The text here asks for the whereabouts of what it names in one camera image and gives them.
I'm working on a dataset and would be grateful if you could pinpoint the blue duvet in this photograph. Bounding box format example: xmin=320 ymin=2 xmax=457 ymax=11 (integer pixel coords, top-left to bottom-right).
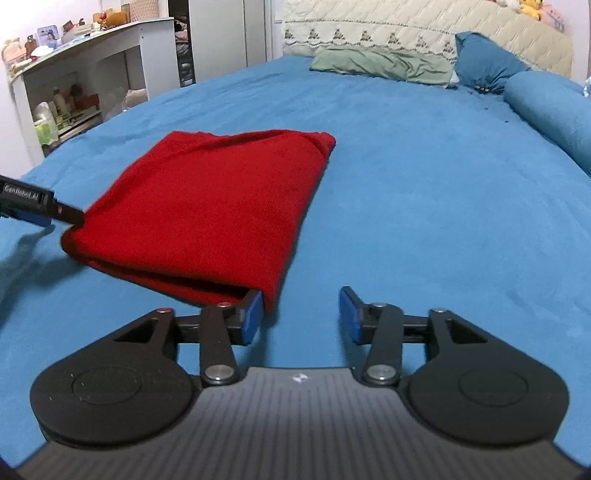
xmin=502 ymin=71 xmax=591 ymax=179

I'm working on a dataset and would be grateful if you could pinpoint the picture tin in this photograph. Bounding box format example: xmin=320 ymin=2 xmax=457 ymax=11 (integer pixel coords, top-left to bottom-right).
xmin=36 ymin=25 xmax=60 ymax=49

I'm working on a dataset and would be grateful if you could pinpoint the wicker basket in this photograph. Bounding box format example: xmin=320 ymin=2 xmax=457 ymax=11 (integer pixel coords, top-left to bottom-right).
xmin=128 ymin=0 xmax=160 ymax=22

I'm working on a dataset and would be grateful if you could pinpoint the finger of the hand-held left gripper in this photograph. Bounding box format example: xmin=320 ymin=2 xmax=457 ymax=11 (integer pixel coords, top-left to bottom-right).
xmin=0 ymin=174 xmax=86 ymax=228

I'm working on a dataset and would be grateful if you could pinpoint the white wardrobe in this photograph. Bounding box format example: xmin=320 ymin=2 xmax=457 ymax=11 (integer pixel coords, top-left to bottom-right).
xmin=168 ymin=0 xmax=267 ymax=88

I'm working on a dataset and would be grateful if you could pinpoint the cream quilted headboard cover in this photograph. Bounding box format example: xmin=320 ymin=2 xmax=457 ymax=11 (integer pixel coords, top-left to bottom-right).
xmin=281 ymin=0 xmax=574 ymax=80

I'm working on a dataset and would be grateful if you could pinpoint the yellow plush toy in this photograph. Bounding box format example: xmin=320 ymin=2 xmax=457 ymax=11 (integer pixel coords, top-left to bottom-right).
xmin=518 ymin=0 xmax=544 ymax=22

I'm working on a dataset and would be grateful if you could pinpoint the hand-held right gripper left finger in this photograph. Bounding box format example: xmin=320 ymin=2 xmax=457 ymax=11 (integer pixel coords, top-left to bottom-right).
xmin=108 ymin=288 xmax=266 ymax=387

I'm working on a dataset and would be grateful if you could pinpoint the red knit sweater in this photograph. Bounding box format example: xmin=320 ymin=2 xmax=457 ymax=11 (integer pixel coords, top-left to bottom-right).
xmin=61 ymin=130 xmax=336 ymax=311

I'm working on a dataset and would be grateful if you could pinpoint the blue pillow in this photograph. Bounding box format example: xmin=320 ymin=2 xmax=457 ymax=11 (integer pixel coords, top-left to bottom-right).
xmin=454 ymin=31 xmax=533 ymax=94

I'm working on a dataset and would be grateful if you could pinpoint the green pillow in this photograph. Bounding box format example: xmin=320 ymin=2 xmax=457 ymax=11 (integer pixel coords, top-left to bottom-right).
xmin=309 ymin=46 xmax=454 ymax=86

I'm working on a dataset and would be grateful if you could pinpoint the white desk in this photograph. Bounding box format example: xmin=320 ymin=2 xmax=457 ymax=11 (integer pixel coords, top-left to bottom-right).
xmin=7 ymin=17 xmax=179 ymax=158

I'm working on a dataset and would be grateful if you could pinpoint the white bag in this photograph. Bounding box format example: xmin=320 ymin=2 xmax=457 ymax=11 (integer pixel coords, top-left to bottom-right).
xmin=102 ymin=88 xmax=149 ymax=121

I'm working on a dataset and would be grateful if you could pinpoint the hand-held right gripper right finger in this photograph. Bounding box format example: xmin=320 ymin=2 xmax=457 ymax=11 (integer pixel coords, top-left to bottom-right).
xmin=338 ymin=286 xmax=497 ymax=387

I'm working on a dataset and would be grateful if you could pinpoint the pink plush toy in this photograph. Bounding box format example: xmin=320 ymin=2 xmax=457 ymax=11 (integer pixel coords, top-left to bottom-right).
xmin=538 ymin=2 xmax=567 ymax=33

